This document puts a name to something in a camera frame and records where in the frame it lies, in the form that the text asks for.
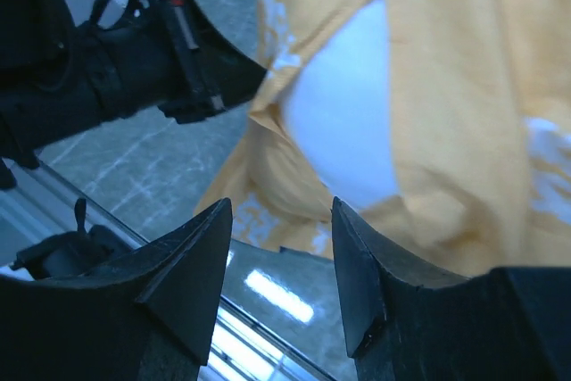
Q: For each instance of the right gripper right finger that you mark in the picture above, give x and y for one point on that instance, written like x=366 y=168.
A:
x=406 y=319

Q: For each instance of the white pillow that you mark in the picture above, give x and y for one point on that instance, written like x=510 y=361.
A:
x=337 y=110

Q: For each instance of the Mickey blue yellow pillowcase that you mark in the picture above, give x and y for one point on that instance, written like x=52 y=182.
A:
x=480 y=134

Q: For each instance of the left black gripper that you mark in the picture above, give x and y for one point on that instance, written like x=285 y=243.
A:
x=60 y=78

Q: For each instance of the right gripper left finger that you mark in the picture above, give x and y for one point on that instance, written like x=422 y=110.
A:
x=84 y=305

